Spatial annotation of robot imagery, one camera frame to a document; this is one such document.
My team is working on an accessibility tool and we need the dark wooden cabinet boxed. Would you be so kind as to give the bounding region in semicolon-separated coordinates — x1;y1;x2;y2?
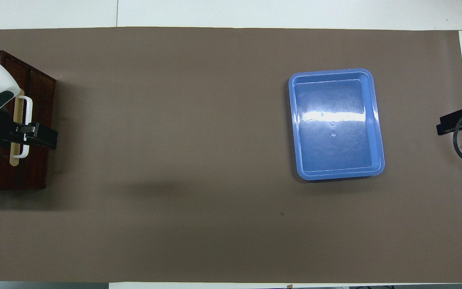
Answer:
0;50;57;191

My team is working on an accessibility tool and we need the blue plastic tray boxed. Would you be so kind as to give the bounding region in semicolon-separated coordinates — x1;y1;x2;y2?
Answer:
288;68;385;181

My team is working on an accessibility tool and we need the brown table mat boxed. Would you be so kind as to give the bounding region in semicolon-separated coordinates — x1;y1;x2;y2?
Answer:
0;27;462;284

